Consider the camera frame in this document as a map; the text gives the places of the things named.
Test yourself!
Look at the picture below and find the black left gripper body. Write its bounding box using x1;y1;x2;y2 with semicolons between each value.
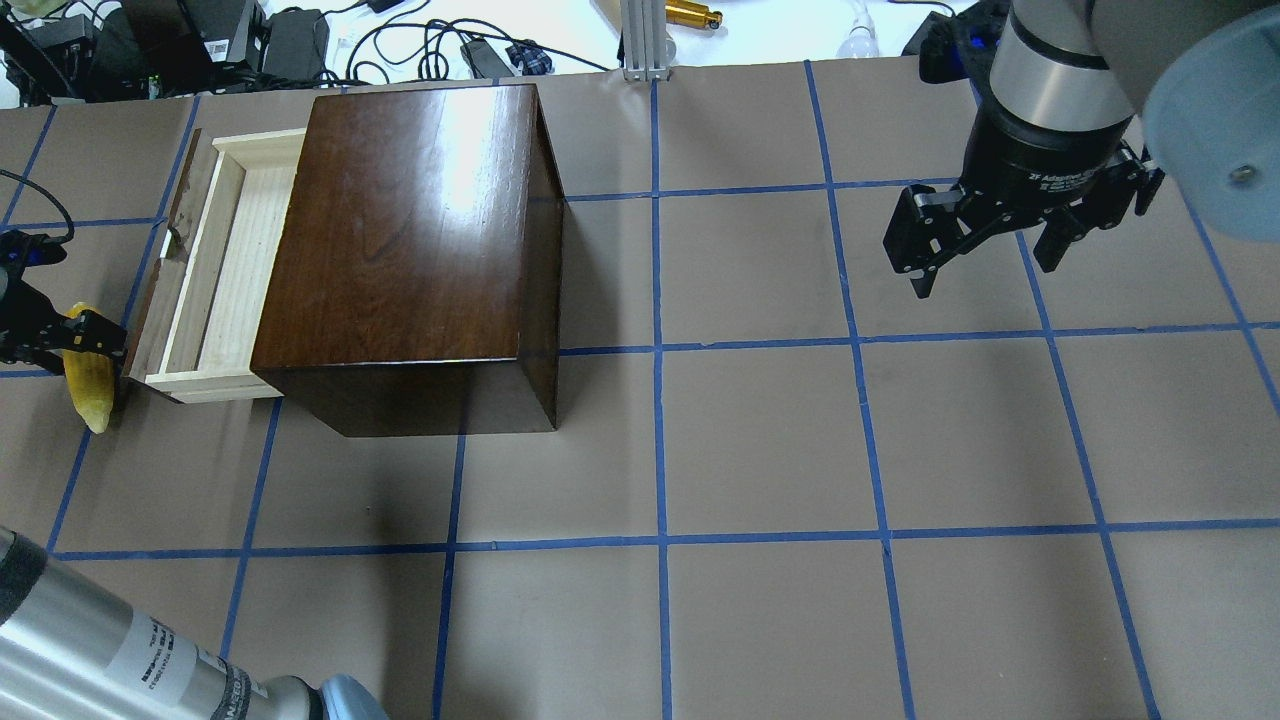
1;273;61;366

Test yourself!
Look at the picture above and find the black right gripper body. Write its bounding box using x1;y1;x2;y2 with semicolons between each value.
960;105;1132;210

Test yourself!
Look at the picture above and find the wooden drawer with white handle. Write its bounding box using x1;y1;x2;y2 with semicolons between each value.
124;128;305;404

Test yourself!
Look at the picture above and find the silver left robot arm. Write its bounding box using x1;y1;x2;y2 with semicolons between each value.
3;527;387;719

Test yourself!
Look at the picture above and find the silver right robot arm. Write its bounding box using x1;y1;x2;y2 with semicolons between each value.
883;1;1279;299

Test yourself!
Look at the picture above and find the yellow toy corn cob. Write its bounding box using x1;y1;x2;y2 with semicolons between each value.
67;302;116;434

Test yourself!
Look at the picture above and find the dark wooden drawer cabinet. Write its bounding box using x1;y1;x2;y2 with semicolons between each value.
250;85;564;438

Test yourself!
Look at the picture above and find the gold metal cylinder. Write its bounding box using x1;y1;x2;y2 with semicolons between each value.
664;0;724;31

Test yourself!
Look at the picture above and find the black power adapter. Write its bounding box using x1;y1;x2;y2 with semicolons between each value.
261;9;328;82

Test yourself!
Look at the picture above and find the aluminium extrusion post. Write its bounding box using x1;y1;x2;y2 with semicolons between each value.
620;0;672;82

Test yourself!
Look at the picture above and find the black cables bundle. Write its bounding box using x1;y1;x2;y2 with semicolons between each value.
325;0;611;86

